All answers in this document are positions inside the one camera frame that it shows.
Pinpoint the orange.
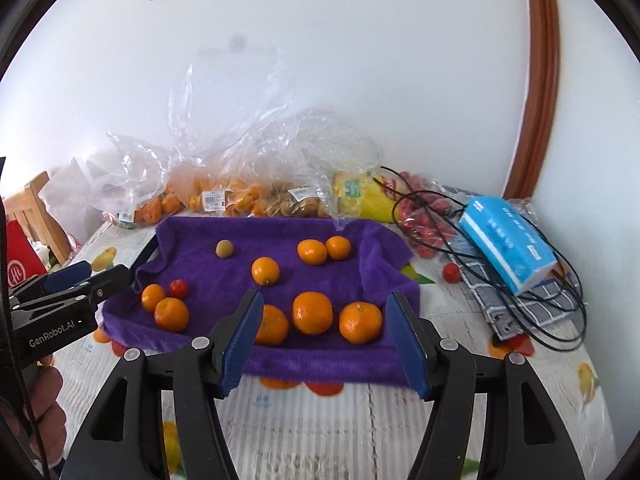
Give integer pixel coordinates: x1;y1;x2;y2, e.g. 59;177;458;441
154;297;190;333

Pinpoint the small red cherry tomato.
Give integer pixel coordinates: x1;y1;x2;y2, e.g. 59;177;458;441
168;280;190;299

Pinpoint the small orange mandarin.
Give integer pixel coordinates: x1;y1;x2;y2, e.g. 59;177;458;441
326;235;352;260
140;284;166;313

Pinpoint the large orange mandarin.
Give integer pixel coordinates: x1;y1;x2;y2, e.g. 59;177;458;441
338;301;384;344

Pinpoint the round orange mandarin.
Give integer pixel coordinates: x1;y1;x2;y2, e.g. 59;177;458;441
250;257;280;286

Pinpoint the big orange mandarin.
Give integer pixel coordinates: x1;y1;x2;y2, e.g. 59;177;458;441
292;292;333;335

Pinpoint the small tan longan fruit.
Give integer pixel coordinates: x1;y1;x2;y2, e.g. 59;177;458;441
215;240;234;259

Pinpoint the oval orange kumquat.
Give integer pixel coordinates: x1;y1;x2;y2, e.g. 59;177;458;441
297;238;328;266

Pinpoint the person's left hand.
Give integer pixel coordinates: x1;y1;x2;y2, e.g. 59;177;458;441
29;354;67;467

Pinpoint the red box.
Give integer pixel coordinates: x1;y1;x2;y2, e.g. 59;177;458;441
6;220;47;287

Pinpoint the red tomato by cloth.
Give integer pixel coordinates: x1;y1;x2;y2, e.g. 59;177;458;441
442;262;462;284

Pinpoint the wooden chair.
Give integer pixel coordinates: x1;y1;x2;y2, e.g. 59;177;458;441
3;171;72;264

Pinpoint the black tray under towel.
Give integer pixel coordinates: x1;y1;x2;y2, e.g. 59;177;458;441
128;232;158;275

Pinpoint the white plastic bag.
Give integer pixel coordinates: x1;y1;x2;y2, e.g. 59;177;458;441
38;158;104;245

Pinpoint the purple towel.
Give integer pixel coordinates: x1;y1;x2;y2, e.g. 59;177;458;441
102;217;420;386

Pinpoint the grey checked cloth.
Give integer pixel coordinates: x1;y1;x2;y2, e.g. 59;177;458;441
449;192;588;353

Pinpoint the blue tissue pack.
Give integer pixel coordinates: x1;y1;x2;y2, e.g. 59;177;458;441
459;196;558;296

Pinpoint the clear bag of small oranges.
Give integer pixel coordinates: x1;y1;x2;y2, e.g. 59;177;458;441
89;132;182;226

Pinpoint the bag of red tomatoes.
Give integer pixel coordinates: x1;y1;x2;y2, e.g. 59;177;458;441
382;167;464;259

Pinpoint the yellow snack bag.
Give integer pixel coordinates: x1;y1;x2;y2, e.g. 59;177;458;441
333;172;406;223

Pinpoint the clear bag of longans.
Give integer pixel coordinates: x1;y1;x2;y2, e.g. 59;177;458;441
247;110;383;224

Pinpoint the black cable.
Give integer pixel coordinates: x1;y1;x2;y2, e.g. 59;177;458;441
376;166;587;352

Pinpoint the brown wooden door frame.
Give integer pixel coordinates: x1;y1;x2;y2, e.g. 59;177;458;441
503;0;561;198

